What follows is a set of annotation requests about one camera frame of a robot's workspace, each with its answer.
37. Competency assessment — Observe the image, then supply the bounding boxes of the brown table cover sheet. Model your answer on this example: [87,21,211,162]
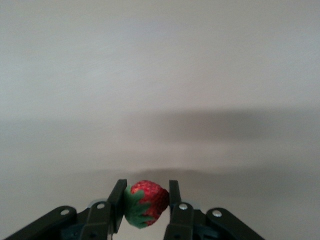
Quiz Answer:
[0,0,320,240]

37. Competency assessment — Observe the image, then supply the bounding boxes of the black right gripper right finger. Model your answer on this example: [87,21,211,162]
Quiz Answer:
[163,179,266,240]

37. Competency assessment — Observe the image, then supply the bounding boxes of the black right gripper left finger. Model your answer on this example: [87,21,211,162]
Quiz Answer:
[1,178,129,240]

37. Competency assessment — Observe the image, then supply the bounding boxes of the red toy strawberry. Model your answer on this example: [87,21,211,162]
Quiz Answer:
[122,179,171,229]

